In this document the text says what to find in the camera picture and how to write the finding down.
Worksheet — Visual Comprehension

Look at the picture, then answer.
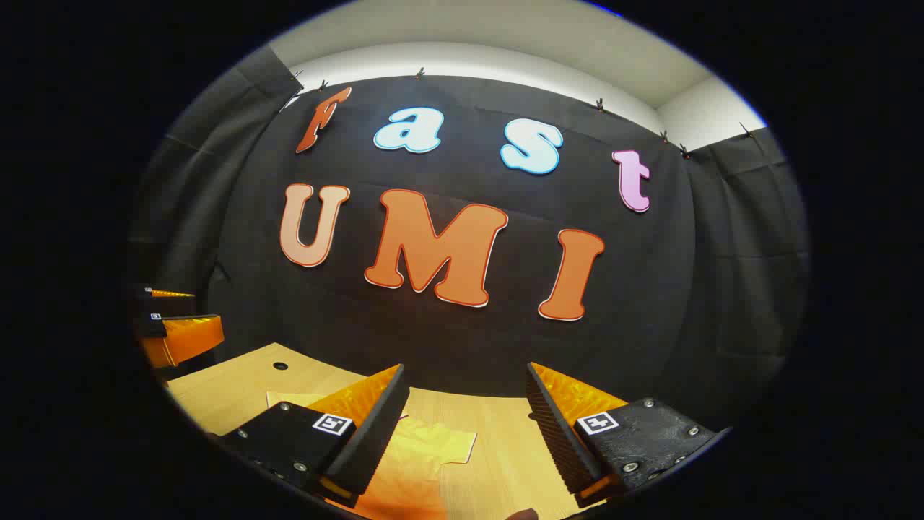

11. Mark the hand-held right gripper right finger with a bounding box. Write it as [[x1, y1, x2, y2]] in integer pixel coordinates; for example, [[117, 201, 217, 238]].
[[526, 361, 733, 506]]

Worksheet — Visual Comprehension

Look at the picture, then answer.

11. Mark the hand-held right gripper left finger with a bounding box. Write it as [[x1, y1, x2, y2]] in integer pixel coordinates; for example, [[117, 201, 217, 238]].
[[217, 363, 411, 506]]

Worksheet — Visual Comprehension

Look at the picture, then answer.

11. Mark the orange polo T-shirt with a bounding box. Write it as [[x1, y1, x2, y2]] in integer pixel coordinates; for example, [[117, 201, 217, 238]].
[[266, 390, 478, 520]]

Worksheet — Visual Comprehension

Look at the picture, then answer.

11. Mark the row of black clips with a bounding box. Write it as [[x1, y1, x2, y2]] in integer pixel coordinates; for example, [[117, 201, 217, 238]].
[[289, 66, 755, 160]]

